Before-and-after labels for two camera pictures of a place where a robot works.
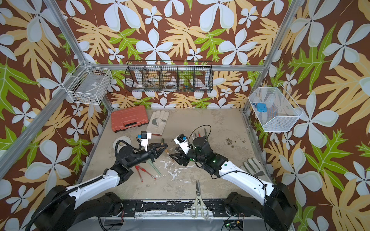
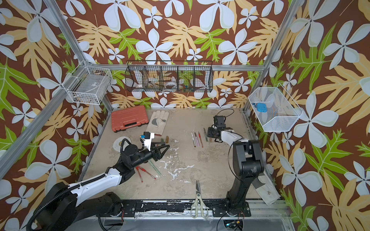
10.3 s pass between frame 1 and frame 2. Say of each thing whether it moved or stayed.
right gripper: moved
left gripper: stayed
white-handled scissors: stayed
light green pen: stayed
